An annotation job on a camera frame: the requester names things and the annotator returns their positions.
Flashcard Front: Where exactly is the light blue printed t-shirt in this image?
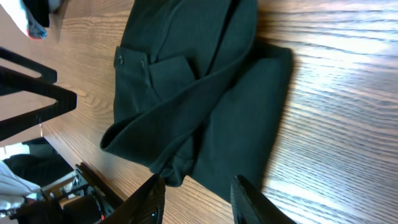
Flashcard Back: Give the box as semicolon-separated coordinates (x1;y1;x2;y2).
1;0;64;39

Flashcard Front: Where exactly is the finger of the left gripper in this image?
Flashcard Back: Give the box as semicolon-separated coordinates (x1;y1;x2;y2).
1;47;77;141

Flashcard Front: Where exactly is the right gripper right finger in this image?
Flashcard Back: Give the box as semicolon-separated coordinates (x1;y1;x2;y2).
230;175;295;224

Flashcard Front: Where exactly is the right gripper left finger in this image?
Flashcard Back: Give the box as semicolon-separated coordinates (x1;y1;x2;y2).
99;174;165;224

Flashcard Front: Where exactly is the black t-shirt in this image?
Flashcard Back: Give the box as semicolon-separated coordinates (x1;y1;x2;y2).
100;0;293;200

